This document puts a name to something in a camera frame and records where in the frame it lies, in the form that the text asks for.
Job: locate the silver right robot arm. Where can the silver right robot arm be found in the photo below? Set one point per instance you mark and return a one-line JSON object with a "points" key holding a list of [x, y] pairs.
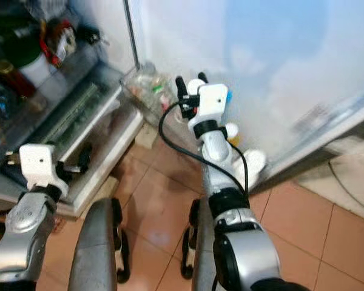
{"points": [[221, 163]]}

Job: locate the clear fridge door bin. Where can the clear fridge door bin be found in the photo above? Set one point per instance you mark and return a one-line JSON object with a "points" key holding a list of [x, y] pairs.
{"points": [[145, 91]]}

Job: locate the white open fridge body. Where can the white open fridge body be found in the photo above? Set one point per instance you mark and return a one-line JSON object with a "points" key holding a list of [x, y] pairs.
{"points": [[48, 130]]}

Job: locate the clear fridge crisper drawer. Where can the clear fridge crisper drawer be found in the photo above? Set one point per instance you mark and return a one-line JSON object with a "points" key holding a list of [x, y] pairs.
{"points": [[79, 109]]}

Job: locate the white fridge door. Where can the white fridge door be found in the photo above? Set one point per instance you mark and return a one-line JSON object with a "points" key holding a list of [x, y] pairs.
{"points": [[255, 60]]}

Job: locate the small white round bottle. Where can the small white round bottle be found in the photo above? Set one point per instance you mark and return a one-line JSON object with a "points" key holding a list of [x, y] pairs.
{"points": [[232, 131]]}

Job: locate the silver left robot leg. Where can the silver left robot leg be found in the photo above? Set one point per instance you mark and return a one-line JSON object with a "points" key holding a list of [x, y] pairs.
{"points": [[94, 248]]}

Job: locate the silver robot leg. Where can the silver robot leg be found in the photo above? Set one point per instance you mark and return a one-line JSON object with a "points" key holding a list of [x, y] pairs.
{"points": [[94, 248], [200, 248]]}

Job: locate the large white round bottle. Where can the large white round bottle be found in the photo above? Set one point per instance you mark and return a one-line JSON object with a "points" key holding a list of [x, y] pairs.
{"points": [[255, 165]]}

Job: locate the small black object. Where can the small black object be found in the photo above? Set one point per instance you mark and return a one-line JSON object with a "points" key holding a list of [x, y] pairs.
{"points": [[90, 34]]}

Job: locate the dark jar with gold lid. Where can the dark jar with gold lid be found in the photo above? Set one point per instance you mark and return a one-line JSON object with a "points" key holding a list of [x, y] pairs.
{"points": [[12, 76]]}

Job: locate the red food packet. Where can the red food packet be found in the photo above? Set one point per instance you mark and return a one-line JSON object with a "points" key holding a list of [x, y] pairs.
{"points": [[60, 39]]}

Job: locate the green bottle with white label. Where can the green bottle with white label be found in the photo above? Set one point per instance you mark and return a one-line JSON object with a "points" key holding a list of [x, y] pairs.
{"points": [[24, 48]]}

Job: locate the silver right robot leg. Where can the silver right robot leg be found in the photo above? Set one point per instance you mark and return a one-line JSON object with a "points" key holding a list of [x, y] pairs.
{"points": [[200, 248]]}

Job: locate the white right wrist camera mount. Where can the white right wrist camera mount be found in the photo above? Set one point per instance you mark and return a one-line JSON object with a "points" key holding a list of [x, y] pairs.
{"points": [[213, 103]]}

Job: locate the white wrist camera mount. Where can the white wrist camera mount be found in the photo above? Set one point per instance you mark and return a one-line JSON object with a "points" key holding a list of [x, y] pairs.
{"points": [[213, 103], [37, 163]]}

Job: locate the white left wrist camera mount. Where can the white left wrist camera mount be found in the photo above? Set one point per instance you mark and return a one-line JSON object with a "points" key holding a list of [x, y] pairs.
{"points": [[37, 163]]}

